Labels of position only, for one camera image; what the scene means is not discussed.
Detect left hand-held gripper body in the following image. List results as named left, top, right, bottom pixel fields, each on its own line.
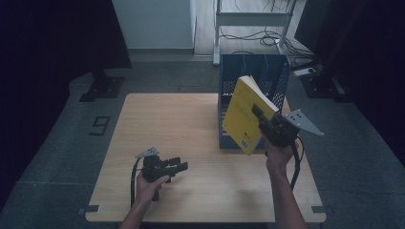
left=135, top=146, right=173, bottom=183

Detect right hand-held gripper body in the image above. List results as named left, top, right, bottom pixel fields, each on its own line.
left=259, top=109, right=325, bottom=148

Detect yellow book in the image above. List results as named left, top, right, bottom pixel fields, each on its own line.
left=222, top=74, right=280, bottom=156

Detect blue file rack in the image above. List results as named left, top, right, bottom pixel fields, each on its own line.
left=218, top=52, right=291, bottom=151

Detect person's left hand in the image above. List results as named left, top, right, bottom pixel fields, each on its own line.
left=136, top=173, right=171, bottom=208

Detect person's right hand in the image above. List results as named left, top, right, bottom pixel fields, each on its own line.
left=265, top=137, right=299, bottom=177

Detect white power strip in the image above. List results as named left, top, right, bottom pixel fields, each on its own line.
left=293, top=67, right=317, bottom=77

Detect black stand base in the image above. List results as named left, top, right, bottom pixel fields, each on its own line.
left=78, top=68, right=126, bottom=103
left=300, top=63, right=352, bottom=103

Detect dark curtain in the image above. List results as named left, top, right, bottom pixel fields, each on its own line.
left=294, top=0, right=405, bottom=167
left=0, top=0, right=134, bottom=186

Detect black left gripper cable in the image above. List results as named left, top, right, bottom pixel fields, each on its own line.
left=130, top=156, right=145, bottom=208

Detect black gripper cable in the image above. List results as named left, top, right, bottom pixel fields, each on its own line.
left=288, top=135, right=306, bottom=191
left=130, top=156, right=145, bottom=208

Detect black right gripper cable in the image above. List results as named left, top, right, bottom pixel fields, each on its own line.
left=288, top=135, right=306, bottom=191

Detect black cables on floor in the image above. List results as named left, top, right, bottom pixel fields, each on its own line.
left=219, top=27, right=317, bottom=61

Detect white metal desk frame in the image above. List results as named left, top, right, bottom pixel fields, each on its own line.
left=212, top=0, right=299, bottom=67

